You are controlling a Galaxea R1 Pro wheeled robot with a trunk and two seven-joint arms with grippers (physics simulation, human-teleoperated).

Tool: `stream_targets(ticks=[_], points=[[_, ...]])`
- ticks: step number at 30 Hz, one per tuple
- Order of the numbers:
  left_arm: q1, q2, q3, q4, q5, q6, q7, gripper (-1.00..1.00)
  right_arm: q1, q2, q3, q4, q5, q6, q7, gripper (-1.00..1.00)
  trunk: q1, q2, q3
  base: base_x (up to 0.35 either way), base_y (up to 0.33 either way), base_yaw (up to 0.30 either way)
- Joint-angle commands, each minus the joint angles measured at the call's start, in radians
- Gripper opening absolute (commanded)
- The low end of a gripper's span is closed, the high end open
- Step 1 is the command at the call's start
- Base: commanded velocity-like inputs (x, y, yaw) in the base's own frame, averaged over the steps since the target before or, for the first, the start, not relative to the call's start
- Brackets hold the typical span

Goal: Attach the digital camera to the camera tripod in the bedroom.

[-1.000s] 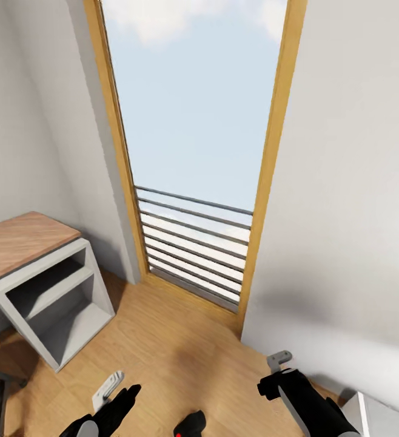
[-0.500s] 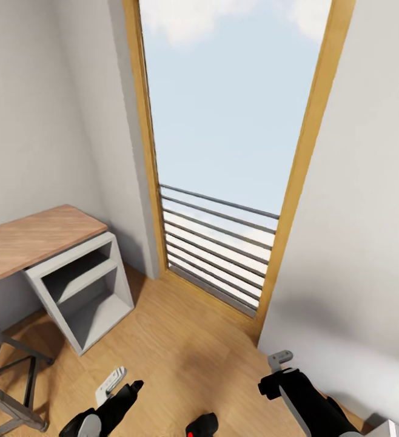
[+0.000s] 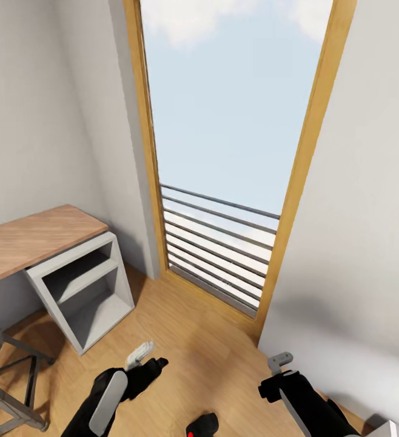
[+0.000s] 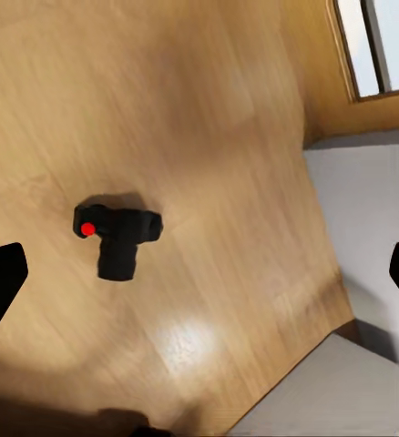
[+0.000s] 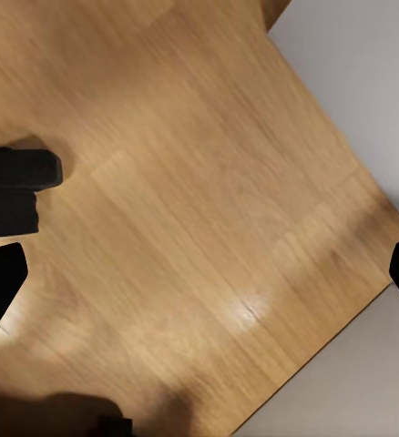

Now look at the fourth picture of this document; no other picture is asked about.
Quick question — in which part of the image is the digital camera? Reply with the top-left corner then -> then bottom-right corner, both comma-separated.
73,204 -> 164,281

